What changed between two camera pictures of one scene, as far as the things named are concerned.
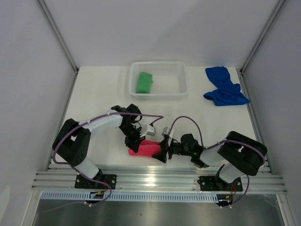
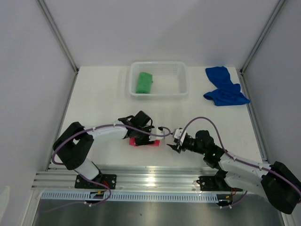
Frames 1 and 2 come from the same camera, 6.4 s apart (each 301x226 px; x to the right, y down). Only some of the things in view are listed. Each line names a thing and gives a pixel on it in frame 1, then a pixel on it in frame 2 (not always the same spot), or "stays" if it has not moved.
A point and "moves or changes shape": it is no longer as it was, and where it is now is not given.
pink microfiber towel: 147,148 moves or changes shape
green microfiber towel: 144,83 stays
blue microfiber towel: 227,93 stays
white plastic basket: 170,79 stays
